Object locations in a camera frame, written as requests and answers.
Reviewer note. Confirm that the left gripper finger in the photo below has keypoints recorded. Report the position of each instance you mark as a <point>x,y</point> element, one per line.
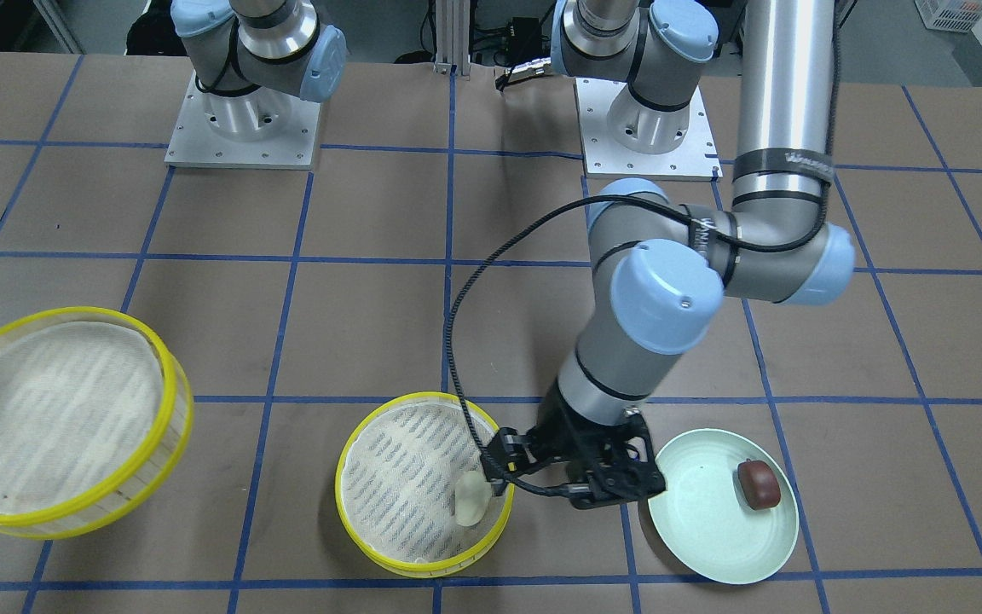
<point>509,456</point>

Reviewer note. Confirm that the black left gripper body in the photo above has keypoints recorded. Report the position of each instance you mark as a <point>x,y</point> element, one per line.
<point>561,433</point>

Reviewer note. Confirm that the white steamed bun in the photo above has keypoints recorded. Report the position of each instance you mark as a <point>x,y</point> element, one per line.
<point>472,493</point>

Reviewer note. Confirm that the brown steamed bun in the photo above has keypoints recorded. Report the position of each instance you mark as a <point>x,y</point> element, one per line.
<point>759,484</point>

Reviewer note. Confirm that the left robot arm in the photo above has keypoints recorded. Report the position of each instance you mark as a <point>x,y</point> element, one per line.
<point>660,270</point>

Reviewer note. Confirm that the yellow steamer tier centre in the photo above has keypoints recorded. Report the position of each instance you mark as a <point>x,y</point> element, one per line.
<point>394,486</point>

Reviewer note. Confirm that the light green plate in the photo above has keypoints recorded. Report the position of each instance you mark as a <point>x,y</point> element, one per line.
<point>703,519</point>

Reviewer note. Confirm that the black electronics box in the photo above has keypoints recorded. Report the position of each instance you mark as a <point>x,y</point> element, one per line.
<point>523,39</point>

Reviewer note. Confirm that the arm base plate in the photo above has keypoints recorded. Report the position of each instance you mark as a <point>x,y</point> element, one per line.
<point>622,138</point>
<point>264,130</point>

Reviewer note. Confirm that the aluminium frame post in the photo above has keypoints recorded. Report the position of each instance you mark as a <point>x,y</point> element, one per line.
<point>452,37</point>

